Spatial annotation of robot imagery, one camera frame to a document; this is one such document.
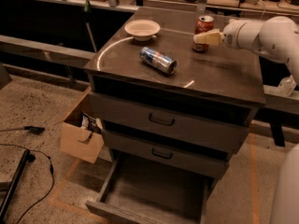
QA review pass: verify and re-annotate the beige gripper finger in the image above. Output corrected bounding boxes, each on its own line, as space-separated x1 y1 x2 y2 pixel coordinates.
193 29 223 46

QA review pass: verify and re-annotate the orange coke can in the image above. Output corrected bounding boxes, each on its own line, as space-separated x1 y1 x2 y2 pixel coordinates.
192 15 214 52

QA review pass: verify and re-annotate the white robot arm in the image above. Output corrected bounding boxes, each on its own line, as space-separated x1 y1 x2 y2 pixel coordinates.
193 16 299 224

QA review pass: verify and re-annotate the blue silver energy drink can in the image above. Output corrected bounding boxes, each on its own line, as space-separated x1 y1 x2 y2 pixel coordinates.
139 47 177 75

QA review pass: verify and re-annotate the grey drawer cabinet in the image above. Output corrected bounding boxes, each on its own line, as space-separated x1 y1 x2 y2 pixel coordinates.
86 7 265 224

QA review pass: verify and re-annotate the grey top drawer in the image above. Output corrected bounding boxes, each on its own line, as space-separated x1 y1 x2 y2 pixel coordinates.
89 91 249 153

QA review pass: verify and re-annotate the grey middle drawer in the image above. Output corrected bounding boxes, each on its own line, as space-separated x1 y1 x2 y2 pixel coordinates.
102 129 228 179

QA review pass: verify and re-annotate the grey open bottom drawer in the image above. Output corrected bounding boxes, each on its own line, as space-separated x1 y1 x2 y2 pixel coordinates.
86 153 214 224

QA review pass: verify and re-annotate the clear sanitizer bottle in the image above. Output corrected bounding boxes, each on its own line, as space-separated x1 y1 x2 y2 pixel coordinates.
277 76 296 97

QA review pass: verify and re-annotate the white paper bowl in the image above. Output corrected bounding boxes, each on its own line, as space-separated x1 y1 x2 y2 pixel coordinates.
124 20 161 41

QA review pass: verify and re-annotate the open cardboard box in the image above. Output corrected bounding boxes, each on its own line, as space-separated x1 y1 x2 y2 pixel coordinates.
60 87 104 163

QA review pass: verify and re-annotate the black-tipped tool on floor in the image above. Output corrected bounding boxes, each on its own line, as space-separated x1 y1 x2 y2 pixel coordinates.
0 126 45 133

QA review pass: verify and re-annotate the black bar on floor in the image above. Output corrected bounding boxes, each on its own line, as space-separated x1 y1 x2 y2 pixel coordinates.
0 150 31 224

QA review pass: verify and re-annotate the green-handled stick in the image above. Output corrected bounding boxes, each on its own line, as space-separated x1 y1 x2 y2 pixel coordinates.
83 0 97 52

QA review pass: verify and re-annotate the grey metal rail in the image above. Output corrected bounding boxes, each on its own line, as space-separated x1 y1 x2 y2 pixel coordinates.
0 35 95 68

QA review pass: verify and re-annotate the black floor cable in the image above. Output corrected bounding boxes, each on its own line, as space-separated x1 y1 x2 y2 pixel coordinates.
0 143 56 224

